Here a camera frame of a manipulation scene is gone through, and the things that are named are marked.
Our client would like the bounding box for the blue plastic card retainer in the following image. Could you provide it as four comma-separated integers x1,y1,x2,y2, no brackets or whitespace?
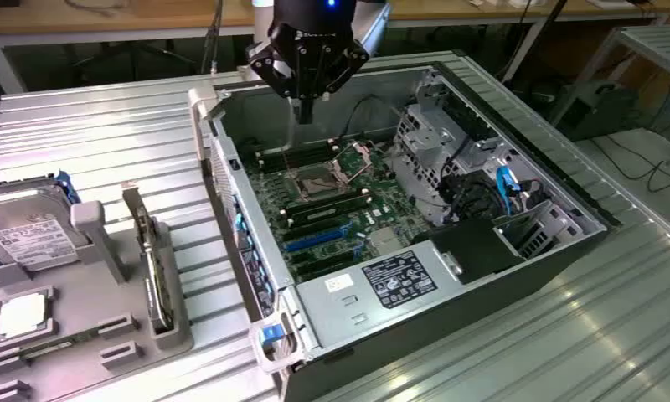
232,211,278,309

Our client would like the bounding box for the blue release latch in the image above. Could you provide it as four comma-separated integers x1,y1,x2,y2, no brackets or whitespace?
260,324,286,345

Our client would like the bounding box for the metal disk bay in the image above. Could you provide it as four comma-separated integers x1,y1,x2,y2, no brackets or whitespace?
494,199,588,260

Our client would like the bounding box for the blue data wire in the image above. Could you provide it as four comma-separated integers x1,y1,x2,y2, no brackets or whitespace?
496,165,520,217

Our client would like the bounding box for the blue expansion slot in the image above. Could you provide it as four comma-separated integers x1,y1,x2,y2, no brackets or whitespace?
282,225,354,253

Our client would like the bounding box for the black box on floor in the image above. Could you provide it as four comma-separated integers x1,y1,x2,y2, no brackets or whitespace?
557,81,641,142

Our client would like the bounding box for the wooden desk white frame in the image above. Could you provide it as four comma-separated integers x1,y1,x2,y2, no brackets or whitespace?
0,0,258,94
388,0,670,85

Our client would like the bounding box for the black installed RAM stick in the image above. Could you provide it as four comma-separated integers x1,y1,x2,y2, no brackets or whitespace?
286,193,370,224

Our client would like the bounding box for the silver CPU chip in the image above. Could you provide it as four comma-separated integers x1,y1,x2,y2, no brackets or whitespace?
0,292,55,337

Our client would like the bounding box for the long black expansion slot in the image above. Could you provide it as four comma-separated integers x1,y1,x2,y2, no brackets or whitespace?
280,215,345,236
297,257,364,278
289,249,358,269

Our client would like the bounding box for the green RAM stick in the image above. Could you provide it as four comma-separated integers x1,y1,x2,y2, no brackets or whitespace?
20,328,100,362

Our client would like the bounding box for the grey metal drive cage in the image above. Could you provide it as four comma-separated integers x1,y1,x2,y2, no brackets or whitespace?
393,69,514,219

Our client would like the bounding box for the green motherboard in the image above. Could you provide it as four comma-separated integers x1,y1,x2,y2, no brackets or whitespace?
238,136,434,281

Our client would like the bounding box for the metal socket cover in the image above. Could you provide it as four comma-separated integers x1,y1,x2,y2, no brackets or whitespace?
329,140,385,188

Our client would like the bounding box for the aluminium slat side table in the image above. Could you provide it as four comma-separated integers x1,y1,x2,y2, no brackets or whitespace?
585,24,670,89

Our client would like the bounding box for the black cable bundle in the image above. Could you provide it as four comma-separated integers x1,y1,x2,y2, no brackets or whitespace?
440,172,504,221

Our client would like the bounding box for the grey plastic parts rack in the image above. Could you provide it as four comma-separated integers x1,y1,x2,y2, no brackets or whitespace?
0,199,197,402

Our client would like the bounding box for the thin black wire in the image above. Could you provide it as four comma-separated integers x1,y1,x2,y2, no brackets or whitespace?
337,96,390,142

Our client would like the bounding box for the grey hanging cable with plug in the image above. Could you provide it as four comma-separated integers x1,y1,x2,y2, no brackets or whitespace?
200,0,225,75

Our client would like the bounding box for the open black PC case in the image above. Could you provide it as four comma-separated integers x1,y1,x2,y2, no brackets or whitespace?
187,60,621,402

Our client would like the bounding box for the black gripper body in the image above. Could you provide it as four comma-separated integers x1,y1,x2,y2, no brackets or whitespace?
266,0,360,83

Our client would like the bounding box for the hard disk with blue carrier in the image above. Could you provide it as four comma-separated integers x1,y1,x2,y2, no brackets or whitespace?
0,169,85,273

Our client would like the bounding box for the grey power supply unit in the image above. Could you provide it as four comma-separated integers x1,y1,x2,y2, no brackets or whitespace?
281,241,466,351

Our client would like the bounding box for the graphics card with black fan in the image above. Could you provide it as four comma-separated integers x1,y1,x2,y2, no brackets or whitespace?
121,178,179,337

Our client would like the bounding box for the silver chipset heatsink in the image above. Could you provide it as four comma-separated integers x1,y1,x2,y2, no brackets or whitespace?
368,229,410,253

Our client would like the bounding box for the CPU socket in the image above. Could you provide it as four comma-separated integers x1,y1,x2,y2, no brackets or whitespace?
289,165,352,203

